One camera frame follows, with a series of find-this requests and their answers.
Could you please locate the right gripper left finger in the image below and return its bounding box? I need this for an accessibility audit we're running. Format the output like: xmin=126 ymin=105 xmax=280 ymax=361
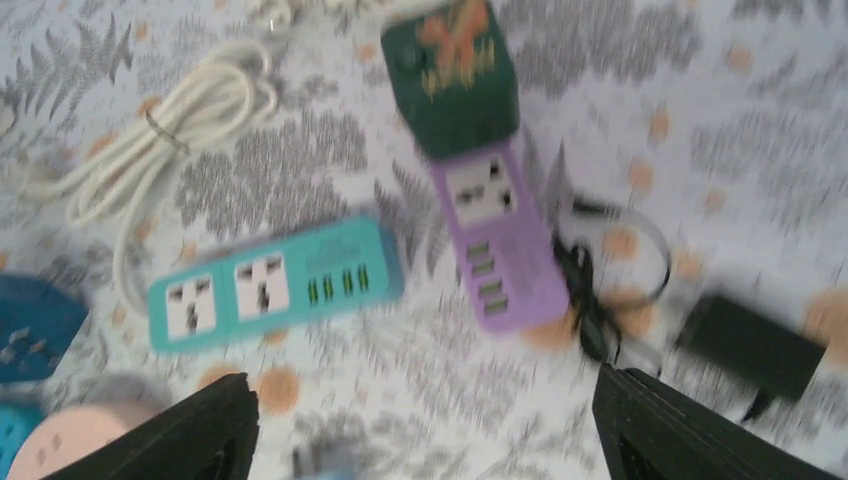
xmin=42 ymin=373 xmax=259 ymax=479

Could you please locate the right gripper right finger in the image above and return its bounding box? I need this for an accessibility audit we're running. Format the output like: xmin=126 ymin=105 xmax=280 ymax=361
xmin=592 ymin=364 xmax=835 ymax=480

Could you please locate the black power adapter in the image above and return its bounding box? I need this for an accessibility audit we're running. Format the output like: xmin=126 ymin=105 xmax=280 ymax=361
xmin=551 ymin=196 xmax=825 ymax=422

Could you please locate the dark green cube socket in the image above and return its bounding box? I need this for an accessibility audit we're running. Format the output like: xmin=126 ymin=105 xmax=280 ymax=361
xmin=380 ymin=0 xmax=520 ymax=160

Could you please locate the light blue plug adapter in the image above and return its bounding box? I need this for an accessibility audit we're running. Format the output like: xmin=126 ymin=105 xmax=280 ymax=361
xmin=291 ymin=442 xmax=356 ymax=480

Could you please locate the pink round power socket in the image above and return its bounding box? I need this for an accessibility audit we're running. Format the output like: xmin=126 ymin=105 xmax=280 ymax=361
xmin=7 ymin=399 xmax=163 ymax=480

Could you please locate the small cyan cube socket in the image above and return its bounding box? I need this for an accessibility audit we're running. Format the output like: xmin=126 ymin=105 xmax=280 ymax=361
xmin=0 ymin=402 xmax=44 ymax=479

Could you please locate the dark blue cube socket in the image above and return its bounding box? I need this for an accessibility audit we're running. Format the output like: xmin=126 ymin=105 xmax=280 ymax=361
xmin=1 ymin=273 xmax=89 ymax=384

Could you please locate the teal power strip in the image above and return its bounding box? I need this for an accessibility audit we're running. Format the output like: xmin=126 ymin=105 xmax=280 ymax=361
xmin=147 ymin=216 xmax=405 ymax=352

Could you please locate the purple power strip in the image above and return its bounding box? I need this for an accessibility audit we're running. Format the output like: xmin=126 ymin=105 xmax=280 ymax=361
xmin=430 ymin=142 xmax=569 ymax=333

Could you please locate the floral table mat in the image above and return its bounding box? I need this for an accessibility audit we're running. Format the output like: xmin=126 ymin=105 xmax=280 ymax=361
xmin=1 ymin=1 xmax=847 ymax=479

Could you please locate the white coiled cable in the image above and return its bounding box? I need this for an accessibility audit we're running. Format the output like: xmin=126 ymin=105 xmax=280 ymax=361
xmin=19 ymin=39 xmax=280 ymax=313

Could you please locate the white bundled cable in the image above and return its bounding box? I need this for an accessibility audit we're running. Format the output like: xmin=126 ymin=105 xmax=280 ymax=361
xmin=245 ymin=0 xmax=452 ymax=34

